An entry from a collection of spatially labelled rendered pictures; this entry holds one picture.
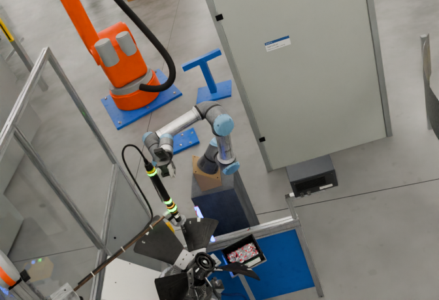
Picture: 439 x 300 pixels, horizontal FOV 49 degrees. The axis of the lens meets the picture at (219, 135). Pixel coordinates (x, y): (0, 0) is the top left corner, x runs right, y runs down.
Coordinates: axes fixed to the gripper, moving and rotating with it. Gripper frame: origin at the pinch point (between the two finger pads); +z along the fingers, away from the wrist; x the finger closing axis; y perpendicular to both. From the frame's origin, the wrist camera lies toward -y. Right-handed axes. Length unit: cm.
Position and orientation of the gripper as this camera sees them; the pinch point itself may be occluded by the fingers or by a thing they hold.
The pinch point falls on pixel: (163, 177)
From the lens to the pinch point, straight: 239.7
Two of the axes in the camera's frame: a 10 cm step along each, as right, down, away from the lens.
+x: -9.5, 2.9, 1.3
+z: 0.7, 6.0, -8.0
